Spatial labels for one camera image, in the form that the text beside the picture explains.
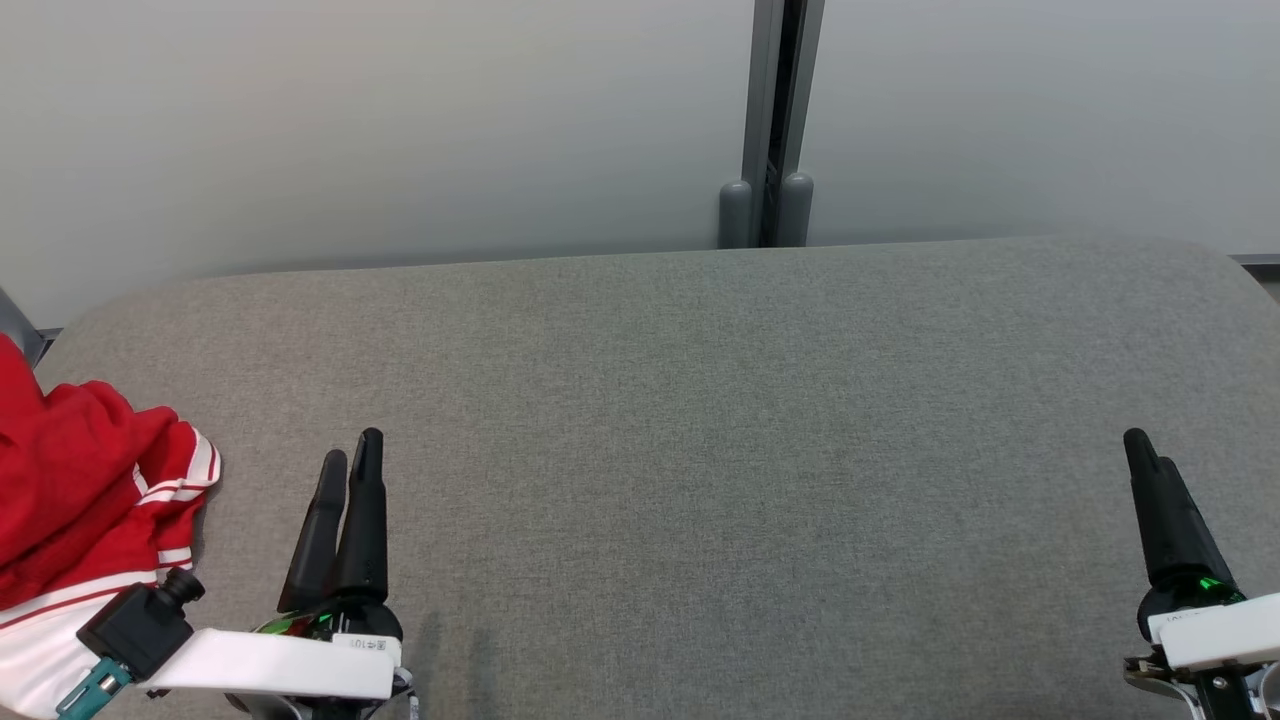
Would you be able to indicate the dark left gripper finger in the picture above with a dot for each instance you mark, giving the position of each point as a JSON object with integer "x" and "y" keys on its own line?
{"x": 365, "y": 530}
{"x": 315, "y": 550}

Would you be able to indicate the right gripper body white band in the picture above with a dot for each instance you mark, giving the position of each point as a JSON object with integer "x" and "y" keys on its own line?
{"x": 1225, "y": 635}

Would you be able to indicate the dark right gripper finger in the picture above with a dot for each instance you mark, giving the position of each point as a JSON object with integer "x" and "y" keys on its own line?
{"x": 1147, "y": 500}
{"x": 1200, "y": 555}

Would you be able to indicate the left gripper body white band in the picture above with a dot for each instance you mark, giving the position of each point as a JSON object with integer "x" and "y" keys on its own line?
{"x": 290, "y": 665}

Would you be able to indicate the red white basketball jersey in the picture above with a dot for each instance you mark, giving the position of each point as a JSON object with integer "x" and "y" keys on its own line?
{"x": 70, "y": 470}

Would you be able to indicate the grey metal table leg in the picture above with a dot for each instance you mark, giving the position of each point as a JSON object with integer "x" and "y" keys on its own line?
{"x": 15, "y": 325}

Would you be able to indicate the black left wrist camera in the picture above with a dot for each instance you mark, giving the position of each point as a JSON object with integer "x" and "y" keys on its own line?
{"x": 135, "y": 630}

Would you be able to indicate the teal left camera connector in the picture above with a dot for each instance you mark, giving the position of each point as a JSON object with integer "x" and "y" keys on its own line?
{"x": 92, "y": 692}

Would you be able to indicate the grey cylinder post cap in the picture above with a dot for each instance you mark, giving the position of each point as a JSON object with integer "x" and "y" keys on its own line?
{"x": 796, "y": 210}
{"x": 735, "y": 215}

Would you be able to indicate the grey window frame post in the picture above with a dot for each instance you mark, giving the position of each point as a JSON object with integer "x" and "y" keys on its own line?
{"x": 765, "y": 90}

